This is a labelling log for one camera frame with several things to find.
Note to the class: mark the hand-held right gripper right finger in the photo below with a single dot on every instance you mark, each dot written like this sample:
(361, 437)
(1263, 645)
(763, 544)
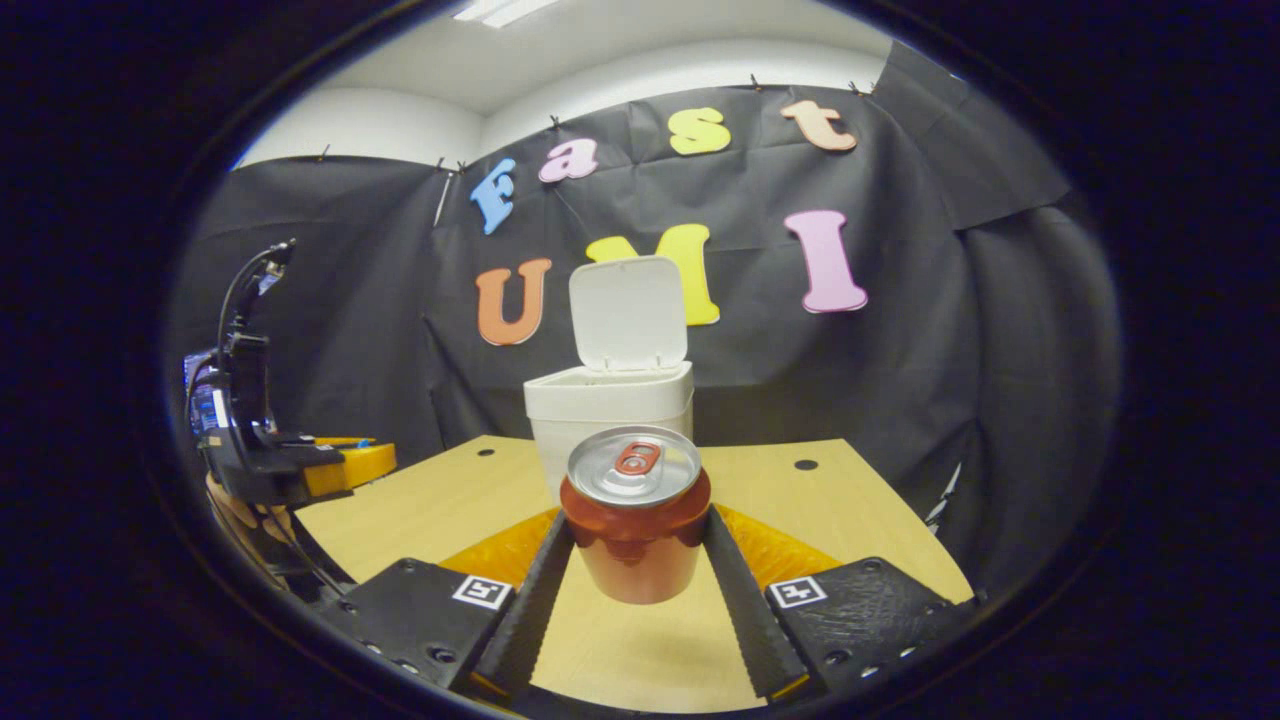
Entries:
(745, 610)

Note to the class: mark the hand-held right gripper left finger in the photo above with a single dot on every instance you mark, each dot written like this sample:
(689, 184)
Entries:
(525, 610)

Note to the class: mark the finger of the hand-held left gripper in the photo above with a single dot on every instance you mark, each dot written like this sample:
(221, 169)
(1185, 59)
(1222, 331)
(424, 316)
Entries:
(335, 441)
(360, 468)

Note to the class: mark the red pop can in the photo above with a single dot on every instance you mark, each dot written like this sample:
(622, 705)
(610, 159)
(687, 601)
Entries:
(635, 540)

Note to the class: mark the white desktop garbage bin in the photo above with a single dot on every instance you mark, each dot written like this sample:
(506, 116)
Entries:
(630, 310)

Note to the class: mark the wooden desktop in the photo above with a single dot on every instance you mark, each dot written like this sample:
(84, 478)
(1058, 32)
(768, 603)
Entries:
(640, 650)

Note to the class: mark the computer monitor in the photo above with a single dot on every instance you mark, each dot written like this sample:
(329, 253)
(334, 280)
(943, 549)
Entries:
(203, 412)

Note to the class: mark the ceiling light panel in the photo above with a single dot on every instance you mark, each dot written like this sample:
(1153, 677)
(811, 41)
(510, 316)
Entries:
(500, 10)

